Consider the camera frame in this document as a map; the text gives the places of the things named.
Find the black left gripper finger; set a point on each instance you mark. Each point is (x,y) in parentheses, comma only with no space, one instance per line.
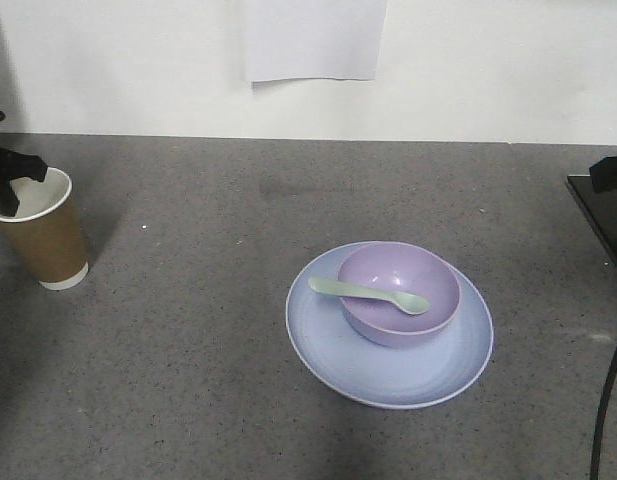
(15,165)
(9,202)

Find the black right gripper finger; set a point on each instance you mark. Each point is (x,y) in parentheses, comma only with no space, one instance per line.
(603,175)

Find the brown paper cup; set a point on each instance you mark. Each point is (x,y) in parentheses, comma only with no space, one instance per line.
(46,231)

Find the purple plastic bowl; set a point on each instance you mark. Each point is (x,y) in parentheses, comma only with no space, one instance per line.
(395,266)

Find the pale green plastic spoon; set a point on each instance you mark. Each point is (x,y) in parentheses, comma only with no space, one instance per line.
(408,303)

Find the light blue round plate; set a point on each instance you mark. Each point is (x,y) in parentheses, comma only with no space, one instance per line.
(431,373)

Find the black gas stove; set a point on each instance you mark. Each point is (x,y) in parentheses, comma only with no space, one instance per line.
(600,210)

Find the white paper sheet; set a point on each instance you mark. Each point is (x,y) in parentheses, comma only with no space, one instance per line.
(288,40)

